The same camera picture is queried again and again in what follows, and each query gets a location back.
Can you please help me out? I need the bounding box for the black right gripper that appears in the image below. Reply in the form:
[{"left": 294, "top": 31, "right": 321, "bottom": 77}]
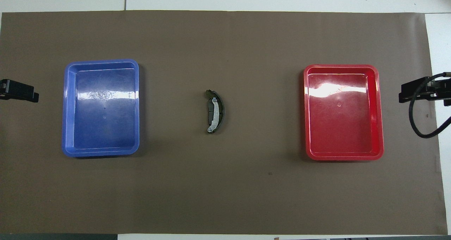
[{"left": 399, "top": 76, "right": 451, "bottom": 107}]

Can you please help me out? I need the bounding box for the red plastic tray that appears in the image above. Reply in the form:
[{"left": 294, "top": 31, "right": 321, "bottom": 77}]
[{"left": 303, "top": 64, "right": 384, "bottom": 161}]

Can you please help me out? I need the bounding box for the blue plastic tray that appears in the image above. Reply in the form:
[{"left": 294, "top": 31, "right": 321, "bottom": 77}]
[{"left": 62, "top": 59, "right": 140, "bottom": 158}]

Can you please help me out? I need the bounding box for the brown paper table mat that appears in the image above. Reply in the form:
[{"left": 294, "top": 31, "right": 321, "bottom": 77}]
[{"left": 0, "top": 10, "right": 448, "bottom": 235}]

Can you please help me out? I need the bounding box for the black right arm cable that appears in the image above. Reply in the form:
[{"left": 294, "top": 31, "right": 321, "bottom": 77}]
[{"left": 408, "top": 72, "right": 451, "bottom": 139}]

